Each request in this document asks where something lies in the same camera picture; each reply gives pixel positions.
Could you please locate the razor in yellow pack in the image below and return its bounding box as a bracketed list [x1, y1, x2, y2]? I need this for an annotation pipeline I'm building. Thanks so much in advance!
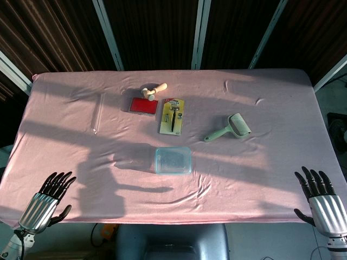
[159, 97, 185, 135]

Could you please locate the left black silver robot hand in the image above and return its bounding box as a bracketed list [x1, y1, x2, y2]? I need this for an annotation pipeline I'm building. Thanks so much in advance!
[17, 171, 78, 235]

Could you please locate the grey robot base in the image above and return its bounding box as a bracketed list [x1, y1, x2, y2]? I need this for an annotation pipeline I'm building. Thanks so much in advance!
[115, 224, 230, 260]

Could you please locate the black left hand cable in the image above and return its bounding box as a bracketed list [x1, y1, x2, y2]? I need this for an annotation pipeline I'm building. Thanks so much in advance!
[15, 229, 27, 259]

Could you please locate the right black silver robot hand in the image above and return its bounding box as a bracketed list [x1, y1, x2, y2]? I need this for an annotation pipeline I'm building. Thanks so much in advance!
[293, 166, 347, 239]

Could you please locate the pink tablecloth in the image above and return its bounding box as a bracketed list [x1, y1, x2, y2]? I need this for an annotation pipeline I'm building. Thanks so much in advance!
[0, 68, 336, 226]

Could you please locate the black floor cable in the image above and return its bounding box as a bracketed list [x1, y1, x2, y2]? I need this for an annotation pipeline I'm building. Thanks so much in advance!
[90, 223, 103, 248]

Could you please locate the grey metal frame post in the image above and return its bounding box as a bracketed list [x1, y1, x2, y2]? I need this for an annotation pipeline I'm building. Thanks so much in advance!
[191, 0, 212, 70]
[248, 0, 288, 70]
[92, 0, 125, 72]
[313, 53, 347, 93]
[0, 50, 34, 96]

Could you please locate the clear glass tube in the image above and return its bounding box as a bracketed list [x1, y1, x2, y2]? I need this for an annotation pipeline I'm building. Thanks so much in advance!
[91, 94, 105, 134]

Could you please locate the orange floor object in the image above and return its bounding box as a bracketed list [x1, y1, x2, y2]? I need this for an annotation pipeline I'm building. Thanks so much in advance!
[101, 224, 115, 241]

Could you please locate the green lint roller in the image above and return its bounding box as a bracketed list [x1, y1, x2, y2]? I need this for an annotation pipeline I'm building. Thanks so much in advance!
[203, 113, 252, 143]

